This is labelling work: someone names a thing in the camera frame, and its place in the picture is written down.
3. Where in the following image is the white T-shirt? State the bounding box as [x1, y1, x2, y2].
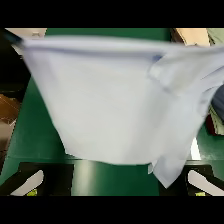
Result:
[20, 34, 224, 190]

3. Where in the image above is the heap of clothes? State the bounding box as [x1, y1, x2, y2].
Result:
[204, 84, 224, 137]

